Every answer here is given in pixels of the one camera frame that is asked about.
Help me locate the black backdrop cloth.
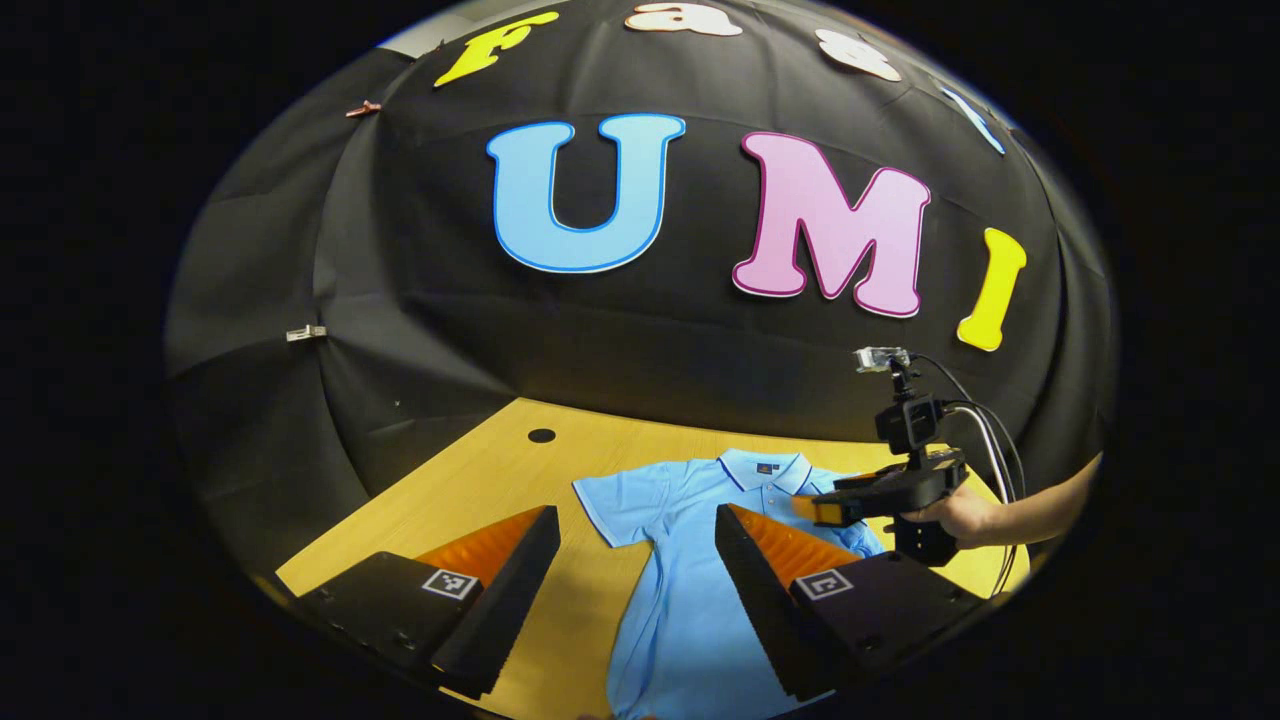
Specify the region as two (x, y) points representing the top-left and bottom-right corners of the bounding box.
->
(165, 0), (1116, 601)

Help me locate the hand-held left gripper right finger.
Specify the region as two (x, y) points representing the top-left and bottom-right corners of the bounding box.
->
(714, 503), (986, 701)

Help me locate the light blue polo T-shirt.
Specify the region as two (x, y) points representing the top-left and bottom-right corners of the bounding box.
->
(572, 448), (886, 720)

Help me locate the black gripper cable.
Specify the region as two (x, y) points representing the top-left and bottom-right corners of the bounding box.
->
(910, 354), (1029, 597)

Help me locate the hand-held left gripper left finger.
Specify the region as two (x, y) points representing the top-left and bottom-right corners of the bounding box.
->
(290, 505), (561, 701)

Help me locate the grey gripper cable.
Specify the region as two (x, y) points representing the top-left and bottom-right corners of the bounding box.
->
(943, 403), (1013, 501)

